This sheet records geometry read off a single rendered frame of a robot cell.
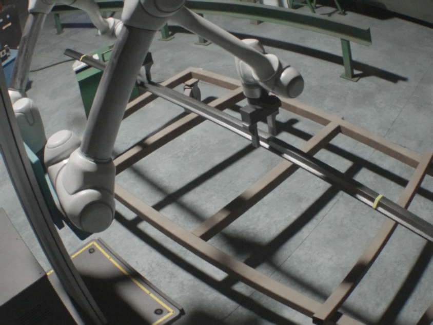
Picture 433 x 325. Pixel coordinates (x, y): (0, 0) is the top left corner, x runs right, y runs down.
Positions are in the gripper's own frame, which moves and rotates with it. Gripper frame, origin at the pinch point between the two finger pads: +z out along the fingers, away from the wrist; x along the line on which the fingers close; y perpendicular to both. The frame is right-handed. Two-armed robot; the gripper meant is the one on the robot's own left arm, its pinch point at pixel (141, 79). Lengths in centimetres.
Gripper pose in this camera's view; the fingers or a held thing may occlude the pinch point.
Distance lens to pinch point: 252.8
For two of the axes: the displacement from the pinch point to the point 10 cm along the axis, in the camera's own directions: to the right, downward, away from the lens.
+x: -7.5, 4.8, -4.5
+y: -6.4, -3.7, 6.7
